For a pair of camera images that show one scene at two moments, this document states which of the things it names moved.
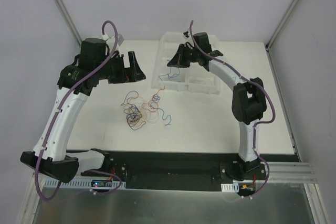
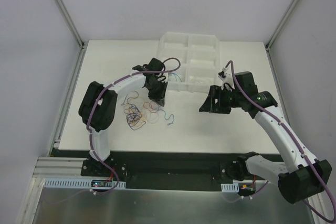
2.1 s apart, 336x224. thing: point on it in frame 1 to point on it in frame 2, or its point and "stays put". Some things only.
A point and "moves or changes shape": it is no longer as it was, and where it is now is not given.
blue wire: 168,74 moves or changes shape
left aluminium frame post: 61,7 stays put
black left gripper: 125,69 to 157,92
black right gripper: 187,56 to 214,99
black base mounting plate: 168,170 stays put
